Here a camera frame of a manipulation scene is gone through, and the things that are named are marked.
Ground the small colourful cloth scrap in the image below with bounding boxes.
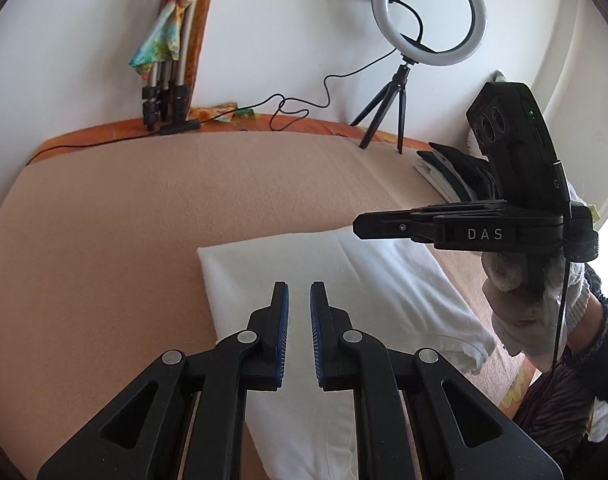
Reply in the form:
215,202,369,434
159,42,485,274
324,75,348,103
191,102,259,124

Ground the black ring light cable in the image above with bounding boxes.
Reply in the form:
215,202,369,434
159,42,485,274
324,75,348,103
26,0,437,166

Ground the folded grey metal stand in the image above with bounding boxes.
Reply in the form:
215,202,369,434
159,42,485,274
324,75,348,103
141,0,203,136

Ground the white t-shirt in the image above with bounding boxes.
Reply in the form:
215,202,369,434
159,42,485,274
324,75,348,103
198,225,497,480

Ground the white ring light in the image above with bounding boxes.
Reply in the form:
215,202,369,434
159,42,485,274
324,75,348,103
371,0,488,67

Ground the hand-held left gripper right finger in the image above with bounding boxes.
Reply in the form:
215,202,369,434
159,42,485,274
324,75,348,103
310,281,567,480

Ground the beige blanket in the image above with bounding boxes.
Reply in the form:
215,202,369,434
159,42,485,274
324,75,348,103
0,130,534,480

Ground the stack of folded clothes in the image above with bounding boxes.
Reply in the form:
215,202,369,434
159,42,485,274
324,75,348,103
416,142,499,204

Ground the colourful tied cloth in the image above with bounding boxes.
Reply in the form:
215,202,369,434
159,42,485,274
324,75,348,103
129,0,205,84

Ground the person's right hand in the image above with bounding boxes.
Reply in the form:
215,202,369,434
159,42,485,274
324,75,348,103
482,251,593,374

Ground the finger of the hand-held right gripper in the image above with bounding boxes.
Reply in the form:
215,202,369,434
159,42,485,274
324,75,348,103
353,211,438,244
409,199,509,217

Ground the person's right forearm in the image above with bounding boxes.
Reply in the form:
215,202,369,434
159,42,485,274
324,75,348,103
564,265,608,377

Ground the person's leg in striped pants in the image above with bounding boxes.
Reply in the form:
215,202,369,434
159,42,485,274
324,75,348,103
512,350,597,462

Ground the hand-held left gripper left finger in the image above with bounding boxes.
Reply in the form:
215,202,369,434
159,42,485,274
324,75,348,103
36,281,289,480

